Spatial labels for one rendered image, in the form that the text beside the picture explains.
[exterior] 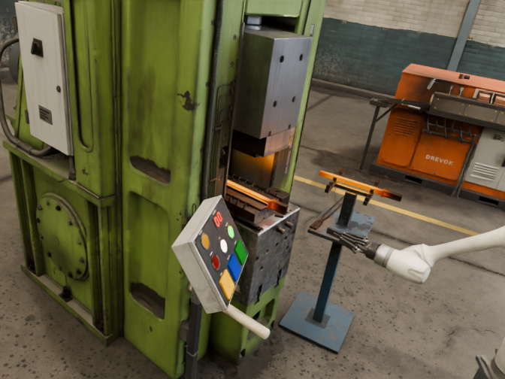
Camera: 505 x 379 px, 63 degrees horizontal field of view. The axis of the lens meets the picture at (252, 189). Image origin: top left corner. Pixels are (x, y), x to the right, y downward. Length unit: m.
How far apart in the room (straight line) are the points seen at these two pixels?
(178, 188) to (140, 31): 0.65
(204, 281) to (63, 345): 1.44
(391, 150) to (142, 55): 3.99
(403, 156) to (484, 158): 0.86
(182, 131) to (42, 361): 1.55
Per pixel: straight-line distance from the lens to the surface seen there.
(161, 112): 1.79
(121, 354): 2.58
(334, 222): 2.44
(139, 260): 2.26
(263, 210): 1.98
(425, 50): 9.17
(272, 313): 2.56
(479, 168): 5.35
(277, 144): 1.86
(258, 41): 1.67
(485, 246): 1.75
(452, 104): 5.02
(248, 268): 2.04
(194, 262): 1.35
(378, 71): 9.32
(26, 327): 2.83
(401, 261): 1.76
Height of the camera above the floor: 1.94
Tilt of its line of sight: 27 degrees down
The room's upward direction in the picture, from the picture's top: 8 degrees clockwise
